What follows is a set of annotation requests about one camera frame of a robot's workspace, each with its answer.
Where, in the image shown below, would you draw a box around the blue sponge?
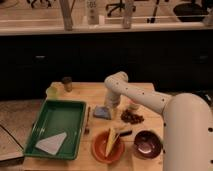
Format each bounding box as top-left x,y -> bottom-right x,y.
93,106 -> 111,120

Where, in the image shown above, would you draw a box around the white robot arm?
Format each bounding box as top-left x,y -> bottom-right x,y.
104,72 -> 213,171

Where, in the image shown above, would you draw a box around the green plastic tray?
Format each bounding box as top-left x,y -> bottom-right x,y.
23,100 -> 86,160

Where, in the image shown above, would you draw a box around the grey cloth in tray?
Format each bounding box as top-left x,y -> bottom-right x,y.
35,132 -> 67,155

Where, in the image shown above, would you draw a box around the pile of brown nuts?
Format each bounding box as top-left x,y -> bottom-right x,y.
121,109 -> 144,124

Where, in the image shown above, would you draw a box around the white cup with orange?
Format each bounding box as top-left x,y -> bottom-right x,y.
128,101 -> 140,111

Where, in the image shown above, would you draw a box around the yellow corn cob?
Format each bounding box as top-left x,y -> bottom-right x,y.
105,127 -> 118,157

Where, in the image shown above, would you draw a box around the black small block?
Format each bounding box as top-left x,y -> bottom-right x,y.
119,130 -> 132,137

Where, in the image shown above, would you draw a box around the orange bowl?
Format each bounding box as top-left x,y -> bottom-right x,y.
91,131 -> 125,164

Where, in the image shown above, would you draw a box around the dark brown bowl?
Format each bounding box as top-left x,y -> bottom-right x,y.
134,130 -> 162,159

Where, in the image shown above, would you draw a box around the brown pepper shaker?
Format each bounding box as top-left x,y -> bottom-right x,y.
62,77 -> 72,92

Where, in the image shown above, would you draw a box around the yellow green cup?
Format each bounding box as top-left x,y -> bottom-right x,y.
46,86 -> 58,99

